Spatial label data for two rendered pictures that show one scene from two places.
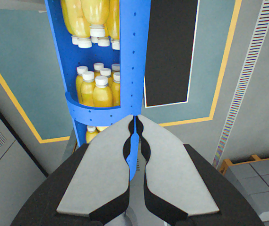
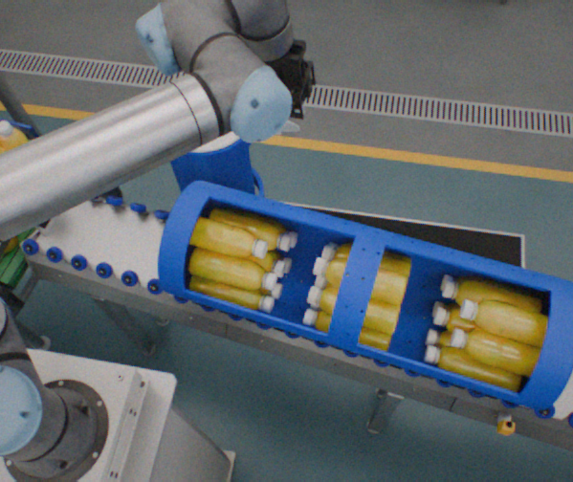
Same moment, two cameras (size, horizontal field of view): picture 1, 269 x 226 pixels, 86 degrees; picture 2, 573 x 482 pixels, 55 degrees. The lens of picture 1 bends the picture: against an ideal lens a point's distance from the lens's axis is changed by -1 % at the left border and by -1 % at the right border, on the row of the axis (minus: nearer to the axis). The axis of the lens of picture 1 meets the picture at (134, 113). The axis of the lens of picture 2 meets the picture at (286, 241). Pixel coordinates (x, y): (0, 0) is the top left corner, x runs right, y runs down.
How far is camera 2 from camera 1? 0.92 m
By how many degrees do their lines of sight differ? 48
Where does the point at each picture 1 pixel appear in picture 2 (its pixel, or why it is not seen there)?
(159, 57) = not seen: hidden behind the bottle
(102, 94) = (336, 264)
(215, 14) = (330, 181)
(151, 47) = not seen: hidden behind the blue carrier
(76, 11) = (235, 267)
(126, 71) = (308, 217)
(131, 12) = (252, 200)
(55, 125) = not seen: outside the picture
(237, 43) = (396, 138)
